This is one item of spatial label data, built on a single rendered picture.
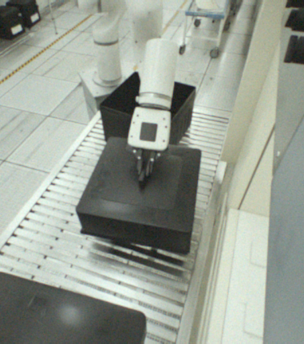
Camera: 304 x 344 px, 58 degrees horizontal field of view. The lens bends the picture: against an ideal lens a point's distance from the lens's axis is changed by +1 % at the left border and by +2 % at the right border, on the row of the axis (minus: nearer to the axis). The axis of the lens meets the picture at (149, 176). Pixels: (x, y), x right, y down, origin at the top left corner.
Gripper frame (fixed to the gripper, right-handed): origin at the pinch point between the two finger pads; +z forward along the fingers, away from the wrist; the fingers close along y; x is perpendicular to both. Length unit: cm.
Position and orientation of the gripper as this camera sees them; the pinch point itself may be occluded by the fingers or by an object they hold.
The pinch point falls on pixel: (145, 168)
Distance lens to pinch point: 71.0
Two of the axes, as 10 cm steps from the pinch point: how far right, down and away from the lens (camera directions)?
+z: -1.5, 9.9, 0.8
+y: 9.8, 1.5, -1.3
